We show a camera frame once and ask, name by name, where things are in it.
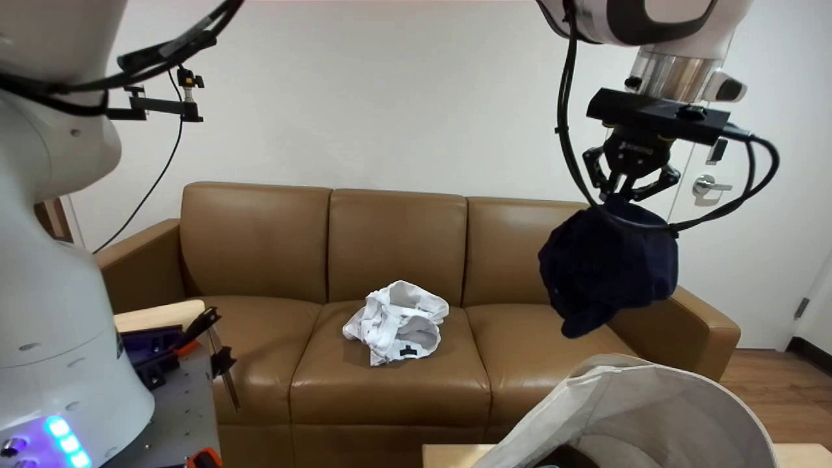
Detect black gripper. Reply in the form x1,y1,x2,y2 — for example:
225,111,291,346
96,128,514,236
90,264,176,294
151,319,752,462
583,124,681,199

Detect black clothing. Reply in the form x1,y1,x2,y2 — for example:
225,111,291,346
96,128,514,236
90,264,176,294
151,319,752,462
538,199,677,337

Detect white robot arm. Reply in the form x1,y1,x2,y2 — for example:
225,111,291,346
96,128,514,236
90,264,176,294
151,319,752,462
536,0,753,205

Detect white clothing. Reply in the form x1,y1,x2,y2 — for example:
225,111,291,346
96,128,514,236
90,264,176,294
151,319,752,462
341,281,450,366

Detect brown leather sofa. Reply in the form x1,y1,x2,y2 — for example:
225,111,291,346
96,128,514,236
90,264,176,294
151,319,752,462
90,180,742,468

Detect white door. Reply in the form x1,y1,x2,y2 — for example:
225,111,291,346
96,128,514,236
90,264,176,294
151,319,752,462
681,0,832,348

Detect orange black clamp left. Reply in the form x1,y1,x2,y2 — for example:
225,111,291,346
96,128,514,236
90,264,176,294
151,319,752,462
170,306,239,405

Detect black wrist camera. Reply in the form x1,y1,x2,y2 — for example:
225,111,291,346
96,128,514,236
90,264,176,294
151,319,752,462
586,88,745,146

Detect silver door handle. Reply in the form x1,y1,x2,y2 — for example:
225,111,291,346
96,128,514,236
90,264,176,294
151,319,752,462
690,175,731,205

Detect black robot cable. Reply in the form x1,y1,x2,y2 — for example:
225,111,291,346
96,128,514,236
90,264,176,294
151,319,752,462
554,0,781,234

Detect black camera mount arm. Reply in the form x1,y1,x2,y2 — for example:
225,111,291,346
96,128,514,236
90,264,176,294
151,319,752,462
96,28,219,124

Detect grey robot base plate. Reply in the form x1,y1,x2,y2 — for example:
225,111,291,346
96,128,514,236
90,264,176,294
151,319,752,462
104,327,222,468

